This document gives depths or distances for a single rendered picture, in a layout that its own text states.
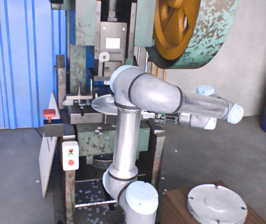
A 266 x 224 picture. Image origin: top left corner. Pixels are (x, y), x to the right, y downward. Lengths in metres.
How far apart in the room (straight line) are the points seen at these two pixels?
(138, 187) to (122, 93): 0.35
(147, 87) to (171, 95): 0.08
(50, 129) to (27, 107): 1.46
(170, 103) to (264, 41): 2.77
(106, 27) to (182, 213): 1.00
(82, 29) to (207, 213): 1.06
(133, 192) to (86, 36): 0.79
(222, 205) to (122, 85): 0.87
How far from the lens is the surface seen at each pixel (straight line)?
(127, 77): 0.98
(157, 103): 0.92
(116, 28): 1.58
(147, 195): 1.10
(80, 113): 1.60
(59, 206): 2.03
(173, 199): 1.62
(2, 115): 3.00
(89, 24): 1.50
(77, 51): 1.83
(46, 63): 2.82
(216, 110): 1.12
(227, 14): 1.43
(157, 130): 1.62
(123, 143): 1.08
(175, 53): 1.64
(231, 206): 1.62
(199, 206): 1.55
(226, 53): 3.38
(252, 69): 3.64
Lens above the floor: 1.36
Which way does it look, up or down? 24 degrees down
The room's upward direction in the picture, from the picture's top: 5 degrees clockwise
